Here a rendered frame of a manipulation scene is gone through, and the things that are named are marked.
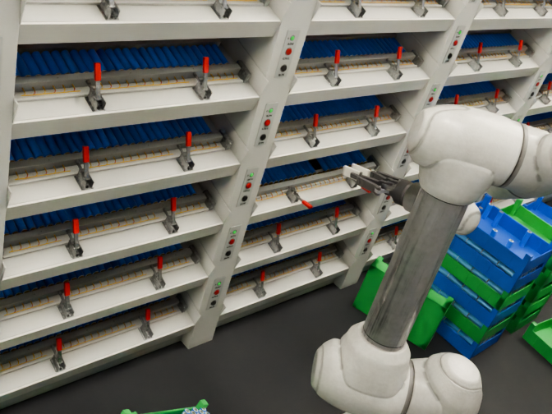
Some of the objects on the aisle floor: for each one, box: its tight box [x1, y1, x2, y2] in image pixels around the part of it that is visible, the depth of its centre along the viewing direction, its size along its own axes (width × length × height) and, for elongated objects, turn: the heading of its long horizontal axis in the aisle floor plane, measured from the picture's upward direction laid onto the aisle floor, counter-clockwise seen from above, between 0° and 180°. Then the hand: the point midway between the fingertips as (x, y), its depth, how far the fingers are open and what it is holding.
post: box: [181, 0, 317, 349], centre depth 174 cm, size 20×9×171 cm, turn 18°
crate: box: [436, 320, 506, 360], centre depth 256 cm, size 30×20×8 cm
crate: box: [352, 255, 454, 350], centre depth 244 cm, size 8×30×20 cm, turn 36°
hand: (356, 172), depth 209 cm, fingers open, 3 cm apart
